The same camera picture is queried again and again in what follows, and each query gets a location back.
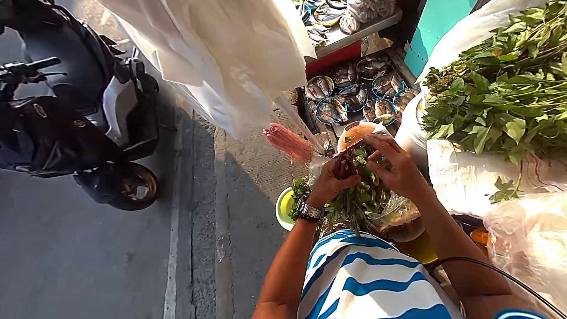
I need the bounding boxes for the pile of large leafy greens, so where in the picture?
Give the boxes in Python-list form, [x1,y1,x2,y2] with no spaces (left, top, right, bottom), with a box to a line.
[421,0,567,167]

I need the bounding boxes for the white plastic sheet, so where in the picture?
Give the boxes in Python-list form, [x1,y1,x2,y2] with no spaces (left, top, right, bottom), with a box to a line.
[416,0,549,87]

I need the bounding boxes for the orange bowl with white rim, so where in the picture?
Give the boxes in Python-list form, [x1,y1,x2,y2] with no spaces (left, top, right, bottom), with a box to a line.
[337,121,379,154]

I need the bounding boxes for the market table with fish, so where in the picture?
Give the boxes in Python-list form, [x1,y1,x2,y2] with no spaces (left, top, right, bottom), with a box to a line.
[292,0,404,59]

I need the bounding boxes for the bundle of pink strings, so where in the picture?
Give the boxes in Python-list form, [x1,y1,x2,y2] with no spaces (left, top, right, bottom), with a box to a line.
[263,123,316,165]

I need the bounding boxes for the lime green bowl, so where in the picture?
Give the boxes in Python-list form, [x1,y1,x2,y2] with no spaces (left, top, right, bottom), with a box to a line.
[275,186,296,232]

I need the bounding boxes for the bunch of leafy green stems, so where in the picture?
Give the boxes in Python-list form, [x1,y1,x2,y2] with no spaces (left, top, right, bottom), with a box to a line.
[325,144,391,235]

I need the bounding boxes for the person's body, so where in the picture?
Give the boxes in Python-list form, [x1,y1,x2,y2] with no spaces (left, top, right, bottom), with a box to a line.
[297,229,463,319]

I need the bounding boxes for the white sack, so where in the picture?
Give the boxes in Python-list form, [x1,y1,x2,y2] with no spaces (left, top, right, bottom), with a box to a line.
[426,138,567,218]

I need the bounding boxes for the group of fish bowls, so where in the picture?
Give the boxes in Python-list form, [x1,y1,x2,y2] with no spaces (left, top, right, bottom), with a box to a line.
[303,54,421,127]

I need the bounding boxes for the person's right forearm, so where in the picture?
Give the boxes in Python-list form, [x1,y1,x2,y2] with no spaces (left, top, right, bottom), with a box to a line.
[412,187,543,319]

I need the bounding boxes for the person's left forearm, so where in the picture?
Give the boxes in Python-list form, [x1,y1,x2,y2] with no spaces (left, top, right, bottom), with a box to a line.
[252,198,326,319]

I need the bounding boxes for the person's left hand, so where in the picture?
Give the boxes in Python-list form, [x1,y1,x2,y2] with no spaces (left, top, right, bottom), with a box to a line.
[306,158,362,209]

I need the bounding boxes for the white plastic bucket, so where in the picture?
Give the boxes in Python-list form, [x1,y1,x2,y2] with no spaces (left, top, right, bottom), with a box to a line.
[393,90,429,179]

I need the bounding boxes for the small crumpled clear bag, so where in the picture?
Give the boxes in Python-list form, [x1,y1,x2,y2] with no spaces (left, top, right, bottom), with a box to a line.
[366,191,421,229]

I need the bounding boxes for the white pole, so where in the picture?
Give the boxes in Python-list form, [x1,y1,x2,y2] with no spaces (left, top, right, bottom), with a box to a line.
[273,93,326,155]

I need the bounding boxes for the person's right hand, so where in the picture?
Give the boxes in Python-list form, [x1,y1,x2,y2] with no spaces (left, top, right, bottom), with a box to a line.
[363,133,431,204]

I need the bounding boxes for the orange plastic object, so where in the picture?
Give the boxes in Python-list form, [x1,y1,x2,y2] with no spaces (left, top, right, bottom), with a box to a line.
[470,227,490,258]

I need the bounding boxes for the black cable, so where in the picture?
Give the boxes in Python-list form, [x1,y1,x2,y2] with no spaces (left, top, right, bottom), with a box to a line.
[432,256,567,319]

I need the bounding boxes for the leafy greens in small bunch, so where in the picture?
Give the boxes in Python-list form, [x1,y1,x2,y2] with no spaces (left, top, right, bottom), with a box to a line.
[289,174,313,221]

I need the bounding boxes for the black and silver motor scooter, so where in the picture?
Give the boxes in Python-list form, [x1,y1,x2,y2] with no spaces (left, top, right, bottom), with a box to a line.
[0,0,160,211]

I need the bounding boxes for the teal board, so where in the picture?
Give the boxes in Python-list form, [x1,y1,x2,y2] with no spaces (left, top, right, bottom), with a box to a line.
[403,0,479,79]

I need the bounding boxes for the large clear plastic bag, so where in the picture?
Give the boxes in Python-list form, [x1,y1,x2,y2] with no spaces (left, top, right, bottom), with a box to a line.
[483,191,567,308]

